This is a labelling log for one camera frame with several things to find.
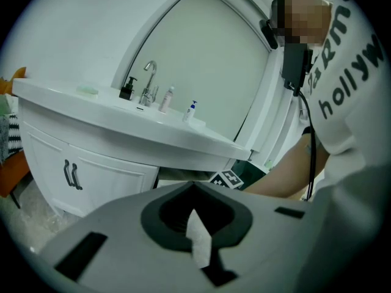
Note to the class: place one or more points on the chrome faucet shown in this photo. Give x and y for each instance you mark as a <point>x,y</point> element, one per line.
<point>149,84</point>

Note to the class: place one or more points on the person's head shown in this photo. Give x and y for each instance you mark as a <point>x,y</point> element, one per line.
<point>305,20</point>

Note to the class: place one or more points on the white cabinet drawer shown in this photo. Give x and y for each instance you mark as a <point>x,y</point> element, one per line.
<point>171,175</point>

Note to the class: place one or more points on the gray knitted cloth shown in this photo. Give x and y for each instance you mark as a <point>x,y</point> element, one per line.
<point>3,139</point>

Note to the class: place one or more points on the white blue pump bottle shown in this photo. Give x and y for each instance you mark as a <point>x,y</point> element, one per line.
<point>190,111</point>

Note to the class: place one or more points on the person in white t-shirt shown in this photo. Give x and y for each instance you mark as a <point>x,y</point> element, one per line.
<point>360,117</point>

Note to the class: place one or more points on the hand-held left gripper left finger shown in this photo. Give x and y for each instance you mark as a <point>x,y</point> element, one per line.
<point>122,212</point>

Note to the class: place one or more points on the white vanity cabinet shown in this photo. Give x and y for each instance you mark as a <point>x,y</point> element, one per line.
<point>30,117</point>

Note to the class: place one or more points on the pale slim bottle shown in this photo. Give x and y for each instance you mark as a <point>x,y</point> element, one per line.
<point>166,99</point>

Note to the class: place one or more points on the white sink countertop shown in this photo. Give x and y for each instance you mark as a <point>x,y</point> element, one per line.
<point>137,127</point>

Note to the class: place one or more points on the wall mirror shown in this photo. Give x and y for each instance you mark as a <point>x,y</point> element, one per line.
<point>207,56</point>

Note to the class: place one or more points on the small green bottle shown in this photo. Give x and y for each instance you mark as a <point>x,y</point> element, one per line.
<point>268,163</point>

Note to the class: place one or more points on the dark green white bathtub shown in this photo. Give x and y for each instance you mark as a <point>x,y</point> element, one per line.
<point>253,171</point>

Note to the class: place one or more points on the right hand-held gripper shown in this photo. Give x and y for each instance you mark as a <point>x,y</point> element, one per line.
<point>227,179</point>

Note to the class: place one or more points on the black head-mounted camera rig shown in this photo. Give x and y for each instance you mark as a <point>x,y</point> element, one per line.
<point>294,66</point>

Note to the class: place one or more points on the person's right forearm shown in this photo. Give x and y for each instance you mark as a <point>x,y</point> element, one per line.
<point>281,179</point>

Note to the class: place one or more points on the black soap dispenser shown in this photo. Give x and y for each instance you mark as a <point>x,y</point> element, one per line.
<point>127,88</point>

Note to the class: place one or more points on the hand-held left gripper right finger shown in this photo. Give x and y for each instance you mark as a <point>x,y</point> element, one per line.
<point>268,240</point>

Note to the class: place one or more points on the white cabinet door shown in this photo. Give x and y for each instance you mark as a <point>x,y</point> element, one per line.
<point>42,163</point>
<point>116,182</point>

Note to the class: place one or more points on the pale green cloth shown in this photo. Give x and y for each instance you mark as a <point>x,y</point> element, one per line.
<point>6,104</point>

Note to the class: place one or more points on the black white striped blanket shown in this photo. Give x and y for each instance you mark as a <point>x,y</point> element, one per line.
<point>13,133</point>

